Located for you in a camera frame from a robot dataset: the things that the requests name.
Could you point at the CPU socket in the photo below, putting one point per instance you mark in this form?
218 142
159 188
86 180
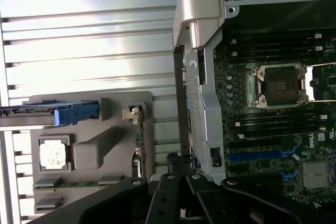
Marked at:
282 85

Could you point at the metal socket cover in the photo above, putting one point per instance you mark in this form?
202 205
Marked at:
309 90

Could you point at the black RAM slot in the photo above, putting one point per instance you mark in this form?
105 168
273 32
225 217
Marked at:
278 36
281 117
281 129
273 54
240 136
275 123
278 49
273 42

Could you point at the green Dell motherboard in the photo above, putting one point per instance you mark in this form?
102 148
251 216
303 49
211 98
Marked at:
294 140

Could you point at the open black PC case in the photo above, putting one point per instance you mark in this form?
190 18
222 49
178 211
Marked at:
204 119

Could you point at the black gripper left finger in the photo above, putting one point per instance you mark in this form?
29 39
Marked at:
162 203

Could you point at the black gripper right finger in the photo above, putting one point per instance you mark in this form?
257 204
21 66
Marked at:
212 203

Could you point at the loose green RAM stick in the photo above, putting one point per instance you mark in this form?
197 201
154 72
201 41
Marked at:
78 184

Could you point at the hard disk in blue carrier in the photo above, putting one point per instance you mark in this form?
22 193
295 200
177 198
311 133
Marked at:
65 115

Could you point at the long black expansion slot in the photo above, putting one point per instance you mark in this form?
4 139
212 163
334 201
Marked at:
252 145

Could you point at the blue expansion slot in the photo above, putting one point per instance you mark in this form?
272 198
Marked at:
252 156

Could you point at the metal socket locking lever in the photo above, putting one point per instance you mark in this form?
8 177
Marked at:
323 64
323 100

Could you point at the grey plastic parts rack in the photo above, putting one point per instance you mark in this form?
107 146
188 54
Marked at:
89 155

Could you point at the silver chipset heatsink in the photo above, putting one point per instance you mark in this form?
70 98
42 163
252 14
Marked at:
315 174

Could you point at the silver CPU chip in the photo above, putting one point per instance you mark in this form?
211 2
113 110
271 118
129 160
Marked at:
53 155

